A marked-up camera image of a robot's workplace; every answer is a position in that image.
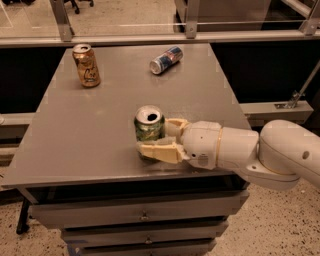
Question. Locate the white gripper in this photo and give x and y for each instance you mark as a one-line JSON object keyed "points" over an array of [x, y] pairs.
{"points": [[201, 143]]}

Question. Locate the bottom grey drawer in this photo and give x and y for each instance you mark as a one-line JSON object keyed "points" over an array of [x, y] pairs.
{"points": [[168, 248]]}

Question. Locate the blue silver energy drink can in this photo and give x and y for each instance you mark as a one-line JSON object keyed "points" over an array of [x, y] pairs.
{"points": [[165, 60]]}

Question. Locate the grey drawer cabinet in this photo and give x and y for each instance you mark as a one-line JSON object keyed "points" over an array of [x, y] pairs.
{"points": [[81, 143]]}

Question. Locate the green soda can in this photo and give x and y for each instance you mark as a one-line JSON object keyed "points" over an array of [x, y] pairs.
{"points": [[149, 123]]}

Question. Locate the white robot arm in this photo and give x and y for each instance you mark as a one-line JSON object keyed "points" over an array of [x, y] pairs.
{"points": [[276, 158]]}

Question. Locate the black table leg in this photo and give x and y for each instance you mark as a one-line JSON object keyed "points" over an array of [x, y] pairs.
{"points": [[22, 225]]}

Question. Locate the top grey drawer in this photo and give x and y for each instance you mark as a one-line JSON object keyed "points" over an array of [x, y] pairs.
{"points": [[139, 210]]}

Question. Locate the orange soda can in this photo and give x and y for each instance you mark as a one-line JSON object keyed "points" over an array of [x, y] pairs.
{"points": [[85, 61]]}

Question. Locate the middle grey drawer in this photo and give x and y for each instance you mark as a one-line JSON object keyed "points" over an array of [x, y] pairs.
{"points": [[146, 233]]}

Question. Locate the grey metal railing frame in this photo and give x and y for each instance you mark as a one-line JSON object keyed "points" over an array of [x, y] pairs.
{"points": [[261, 66]]}

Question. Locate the grey drawer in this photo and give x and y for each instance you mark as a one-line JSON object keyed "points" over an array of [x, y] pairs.
{"points": [[146, 233], [139, 210], [168, 248]]}

